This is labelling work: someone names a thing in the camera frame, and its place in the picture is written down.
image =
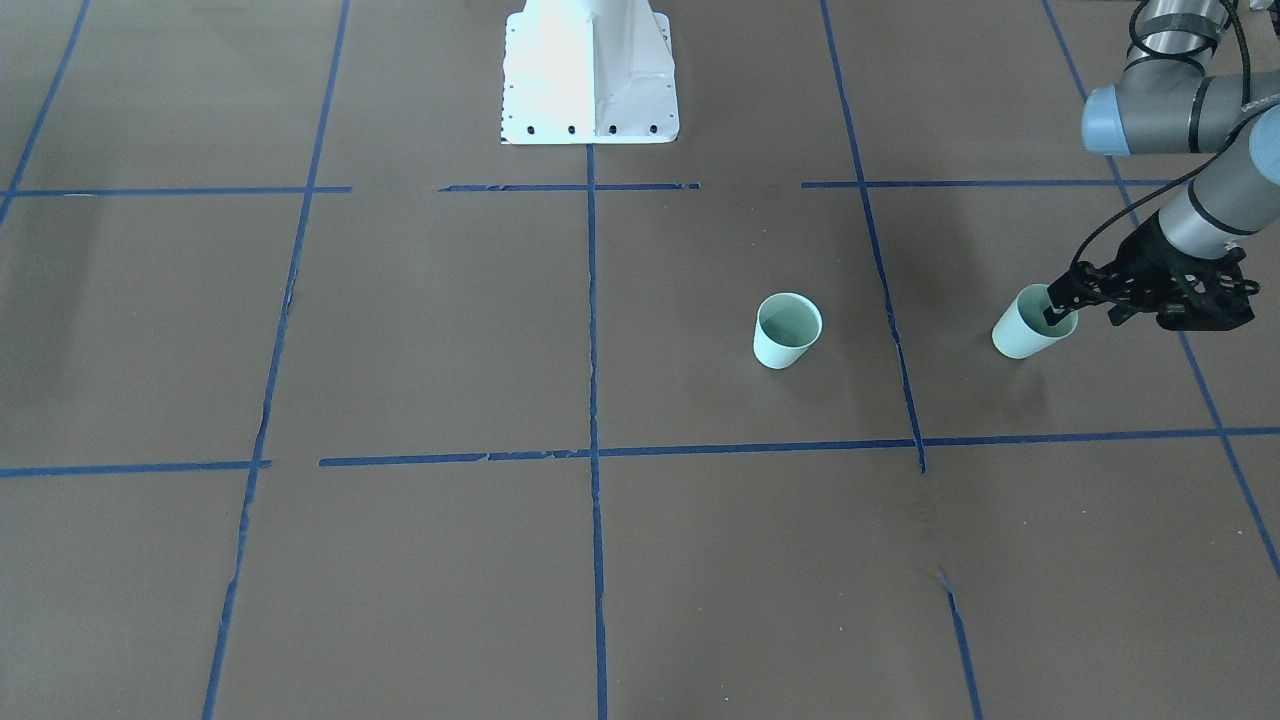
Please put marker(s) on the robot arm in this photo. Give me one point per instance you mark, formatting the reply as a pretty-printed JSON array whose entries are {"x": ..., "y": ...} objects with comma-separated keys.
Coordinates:
[{"x": 1168, "y": 103}]

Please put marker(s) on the brown paper table cover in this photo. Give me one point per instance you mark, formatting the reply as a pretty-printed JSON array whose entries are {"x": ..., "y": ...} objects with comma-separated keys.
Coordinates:
[{"x": 319, "y": 402}]

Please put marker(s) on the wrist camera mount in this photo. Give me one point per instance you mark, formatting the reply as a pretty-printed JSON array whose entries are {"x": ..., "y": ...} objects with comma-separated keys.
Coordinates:
[{"x": 1217, "y": 295}]

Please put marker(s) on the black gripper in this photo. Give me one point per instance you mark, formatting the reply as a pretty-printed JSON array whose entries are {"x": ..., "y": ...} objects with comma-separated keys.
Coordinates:
[{"x": 1136, "y": 262}]

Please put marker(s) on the white pedestal column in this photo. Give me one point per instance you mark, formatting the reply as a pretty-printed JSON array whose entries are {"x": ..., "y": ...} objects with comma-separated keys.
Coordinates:
[{"x": 584, "y": 72}]

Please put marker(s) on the mint cup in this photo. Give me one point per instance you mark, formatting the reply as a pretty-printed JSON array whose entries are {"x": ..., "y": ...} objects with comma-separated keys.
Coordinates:
[
  {"x": 1030, "y": 324},
  {"x": 786, "y": 325}
]

